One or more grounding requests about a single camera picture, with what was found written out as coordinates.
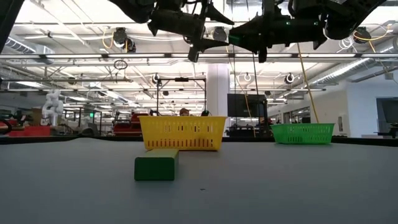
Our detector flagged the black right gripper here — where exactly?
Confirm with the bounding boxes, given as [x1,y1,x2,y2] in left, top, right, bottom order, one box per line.
[229,0,328,63]

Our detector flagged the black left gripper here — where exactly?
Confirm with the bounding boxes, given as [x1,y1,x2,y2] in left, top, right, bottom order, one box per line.
[147,0,235,63]

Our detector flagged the dark green long block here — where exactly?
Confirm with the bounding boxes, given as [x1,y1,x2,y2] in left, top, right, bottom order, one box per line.
[134,148,180,182]

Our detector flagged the white building column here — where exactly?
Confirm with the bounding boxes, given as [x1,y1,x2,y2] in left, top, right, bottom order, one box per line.
[206,63,231,118]

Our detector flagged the black monitor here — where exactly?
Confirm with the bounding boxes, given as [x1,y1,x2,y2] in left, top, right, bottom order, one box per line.
[227,93,267,118]

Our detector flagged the yellow plastic basket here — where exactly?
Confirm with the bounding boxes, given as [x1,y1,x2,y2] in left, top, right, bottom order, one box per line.
[138,115,228,152]

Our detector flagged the green plastic basket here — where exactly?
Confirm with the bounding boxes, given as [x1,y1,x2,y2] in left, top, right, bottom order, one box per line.
[270,123,336,145]

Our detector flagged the red cart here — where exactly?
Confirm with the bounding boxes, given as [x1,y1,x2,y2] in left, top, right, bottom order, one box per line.
[113,112,149,136]

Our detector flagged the dark display panel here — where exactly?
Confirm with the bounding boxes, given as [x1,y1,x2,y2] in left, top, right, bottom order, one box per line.
[376,97,398,133]

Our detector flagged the red bin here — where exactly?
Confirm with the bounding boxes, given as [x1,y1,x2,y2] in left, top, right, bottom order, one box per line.
[7,125,51,138]

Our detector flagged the black ceiling cable reel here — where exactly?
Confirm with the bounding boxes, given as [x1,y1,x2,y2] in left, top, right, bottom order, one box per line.
[213,26,228,44]
[112,27,129,46]
[353,26,373,44]

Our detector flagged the black hanging cable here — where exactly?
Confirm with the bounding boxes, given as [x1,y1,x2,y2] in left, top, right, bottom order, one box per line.
[251,52,259,138]

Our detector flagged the yellow hanging cable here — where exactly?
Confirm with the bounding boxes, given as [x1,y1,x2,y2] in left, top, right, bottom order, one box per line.
[297,43,320,124]

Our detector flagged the black gantry frame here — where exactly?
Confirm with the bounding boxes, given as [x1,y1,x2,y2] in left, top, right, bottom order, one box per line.
[156,77,208,117]

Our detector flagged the silver ventilation duct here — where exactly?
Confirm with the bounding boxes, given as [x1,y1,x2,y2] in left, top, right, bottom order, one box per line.
[306,37,398,87]

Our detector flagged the black table frame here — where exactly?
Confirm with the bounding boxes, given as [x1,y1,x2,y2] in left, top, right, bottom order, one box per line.
[0,134,398,147]

